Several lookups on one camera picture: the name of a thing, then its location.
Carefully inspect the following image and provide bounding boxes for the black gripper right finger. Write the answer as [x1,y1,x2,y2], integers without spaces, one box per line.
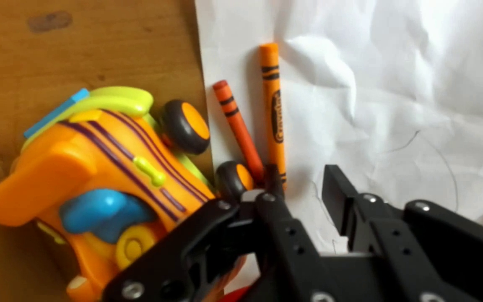
[323,163,483,302]

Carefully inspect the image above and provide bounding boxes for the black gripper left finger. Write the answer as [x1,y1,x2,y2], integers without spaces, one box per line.
[101,161,336,302]

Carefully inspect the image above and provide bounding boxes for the orange crayon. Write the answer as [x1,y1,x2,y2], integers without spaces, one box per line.
[257,42,289,195]

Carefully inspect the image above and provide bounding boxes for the red-orange crayon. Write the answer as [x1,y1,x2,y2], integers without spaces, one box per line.
[212,79,267,190]

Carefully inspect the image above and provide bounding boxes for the crumpled white paper sheet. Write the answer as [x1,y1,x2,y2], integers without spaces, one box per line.
[194,0,483,258]

